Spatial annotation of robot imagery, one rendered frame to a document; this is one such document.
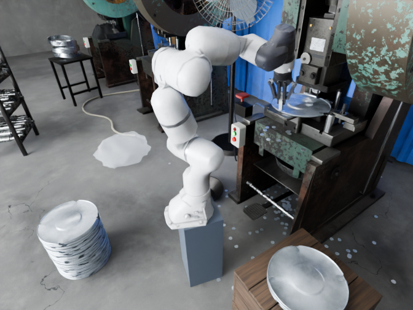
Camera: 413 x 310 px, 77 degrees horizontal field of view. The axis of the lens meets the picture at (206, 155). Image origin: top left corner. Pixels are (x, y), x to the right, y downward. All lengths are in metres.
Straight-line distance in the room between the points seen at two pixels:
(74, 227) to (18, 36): 6.25
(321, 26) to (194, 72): 0.79
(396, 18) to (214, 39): 0.47
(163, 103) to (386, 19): 0.64
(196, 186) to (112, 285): 0.80
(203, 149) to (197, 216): 0.34
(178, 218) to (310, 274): 0.56
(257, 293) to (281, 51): 0.90
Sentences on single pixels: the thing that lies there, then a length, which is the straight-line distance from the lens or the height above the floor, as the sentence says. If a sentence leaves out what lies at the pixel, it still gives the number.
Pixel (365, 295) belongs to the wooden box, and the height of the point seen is 0.35.
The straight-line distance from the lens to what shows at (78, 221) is 1.53.
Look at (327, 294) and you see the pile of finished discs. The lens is 1.15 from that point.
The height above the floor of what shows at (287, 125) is 0.67.
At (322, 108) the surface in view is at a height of 0.78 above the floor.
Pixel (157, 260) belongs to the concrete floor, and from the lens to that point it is 1.63.
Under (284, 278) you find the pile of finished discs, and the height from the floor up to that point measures 0.38.
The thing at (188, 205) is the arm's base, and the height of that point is 0.54.
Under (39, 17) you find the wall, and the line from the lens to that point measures 7.41.
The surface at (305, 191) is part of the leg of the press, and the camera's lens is 1.36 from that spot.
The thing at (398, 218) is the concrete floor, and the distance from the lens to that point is 2.15.
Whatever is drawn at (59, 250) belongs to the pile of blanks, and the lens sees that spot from 1.51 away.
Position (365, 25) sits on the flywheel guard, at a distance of 0.93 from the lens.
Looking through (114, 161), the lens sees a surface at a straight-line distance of 2.22.
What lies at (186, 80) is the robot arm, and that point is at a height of 1.11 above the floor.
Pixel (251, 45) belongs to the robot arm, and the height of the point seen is 1.11.
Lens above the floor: 1.33
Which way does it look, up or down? 34 degrees down
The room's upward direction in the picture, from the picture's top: 2 degrees counter-clockwise
